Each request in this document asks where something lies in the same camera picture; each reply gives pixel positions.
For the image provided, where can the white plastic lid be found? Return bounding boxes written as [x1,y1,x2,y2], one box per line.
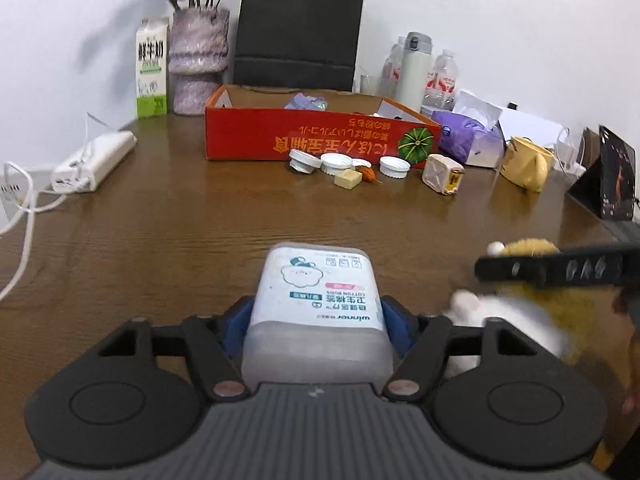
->
[320,152,354,177]
[288,150,323,174]
[379,156,412,180]

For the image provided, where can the white cotton swab box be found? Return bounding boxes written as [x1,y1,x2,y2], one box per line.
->
[241,241,395,386]

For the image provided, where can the white power bank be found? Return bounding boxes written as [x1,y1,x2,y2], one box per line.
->
[51,130,138,194]

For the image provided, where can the green white milk carton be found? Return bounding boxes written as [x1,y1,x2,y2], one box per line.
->
[135,16,171,120]

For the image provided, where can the beige cube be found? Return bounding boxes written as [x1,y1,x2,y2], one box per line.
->
[334,168,362,191]

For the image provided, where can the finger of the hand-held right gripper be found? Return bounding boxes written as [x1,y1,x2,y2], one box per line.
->
[474,250,548,288]

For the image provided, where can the purple tissue pack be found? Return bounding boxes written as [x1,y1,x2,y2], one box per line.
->
[430,90,506,168]

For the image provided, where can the white paper sheet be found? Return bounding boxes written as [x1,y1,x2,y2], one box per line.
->
[500,107,566,148]

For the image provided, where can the white cable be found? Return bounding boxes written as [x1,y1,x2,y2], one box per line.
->
[0,110,118,301]

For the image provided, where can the white thermos bottle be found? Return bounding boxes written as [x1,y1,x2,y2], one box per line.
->
[396,31,433,113]

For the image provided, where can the yellow white plush toy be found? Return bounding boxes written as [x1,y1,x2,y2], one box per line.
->
[445,237,586,381]

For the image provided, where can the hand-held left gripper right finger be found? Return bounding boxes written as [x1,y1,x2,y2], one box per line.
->
[382,296,541,403]

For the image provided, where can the black paper bag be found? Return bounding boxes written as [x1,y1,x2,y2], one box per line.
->
[232,0,367,93]

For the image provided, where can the red cardboard box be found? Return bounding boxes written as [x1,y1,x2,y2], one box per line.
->
[204,84,443,163]

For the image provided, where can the yellow mug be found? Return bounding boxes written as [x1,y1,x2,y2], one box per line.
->
[500,135,556,193]

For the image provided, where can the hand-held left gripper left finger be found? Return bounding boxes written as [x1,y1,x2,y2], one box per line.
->
[97,296,253,403]

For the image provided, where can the black photo frame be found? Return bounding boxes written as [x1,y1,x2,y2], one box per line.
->
[567,125,638,222]

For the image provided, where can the cream wall charger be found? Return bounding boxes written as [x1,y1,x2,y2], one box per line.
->
[422,154,466,196]

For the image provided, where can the wooden desktop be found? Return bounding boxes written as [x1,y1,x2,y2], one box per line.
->
[0,85,640,480]

